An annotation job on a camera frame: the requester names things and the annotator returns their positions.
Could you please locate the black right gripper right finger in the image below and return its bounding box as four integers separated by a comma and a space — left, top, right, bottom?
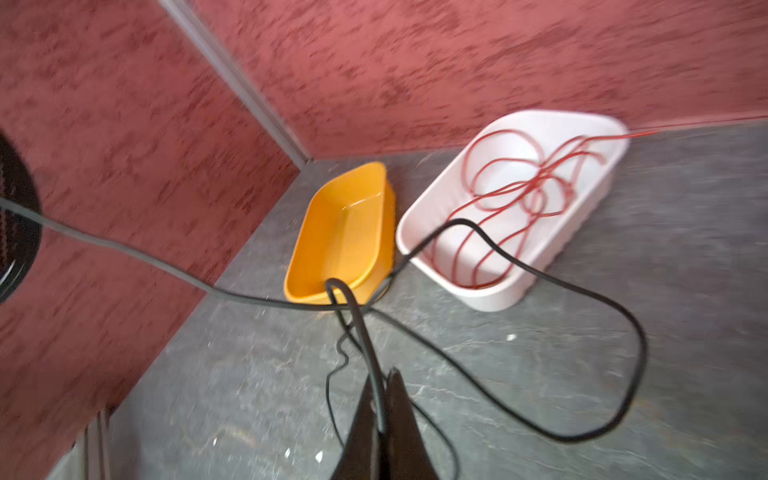
383, 368, 438, 480

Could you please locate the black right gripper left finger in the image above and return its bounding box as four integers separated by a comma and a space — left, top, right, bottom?
331, 380, 381, 480

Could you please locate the aluminium corner post left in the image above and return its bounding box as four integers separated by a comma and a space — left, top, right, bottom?
159, 0, 312, 171

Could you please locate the white plastic tray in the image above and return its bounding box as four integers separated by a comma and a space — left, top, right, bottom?
396, 109, 630, 312

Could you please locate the yellow plastic tray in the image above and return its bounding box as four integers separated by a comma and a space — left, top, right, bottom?
284, 162, 395, 305

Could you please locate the grey perforated cable spool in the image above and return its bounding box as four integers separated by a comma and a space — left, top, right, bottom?
1, 133, 42, 303

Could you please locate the red thin cable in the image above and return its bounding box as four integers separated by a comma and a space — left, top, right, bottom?
427, 128, 658, 290

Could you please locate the black thin cable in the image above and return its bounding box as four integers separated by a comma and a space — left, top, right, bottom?
0, 196, 650, 480

